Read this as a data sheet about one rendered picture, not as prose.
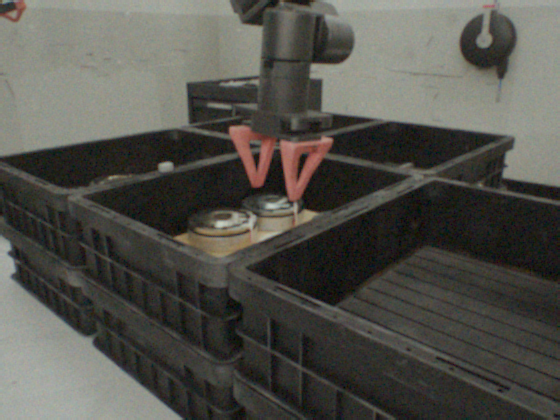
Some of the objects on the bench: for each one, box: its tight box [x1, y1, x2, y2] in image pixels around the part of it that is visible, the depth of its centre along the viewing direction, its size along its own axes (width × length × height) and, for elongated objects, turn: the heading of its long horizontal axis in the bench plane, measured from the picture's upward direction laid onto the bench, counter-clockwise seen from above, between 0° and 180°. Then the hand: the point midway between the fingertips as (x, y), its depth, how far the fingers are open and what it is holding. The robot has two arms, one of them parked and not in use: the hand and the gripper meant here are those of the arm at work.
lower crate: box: [80, 275, 247, 420], centre depth 71 cm, size 40×30×12 cm
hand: (275, 186), depth 58 cm, fingers open, 6 cm apart
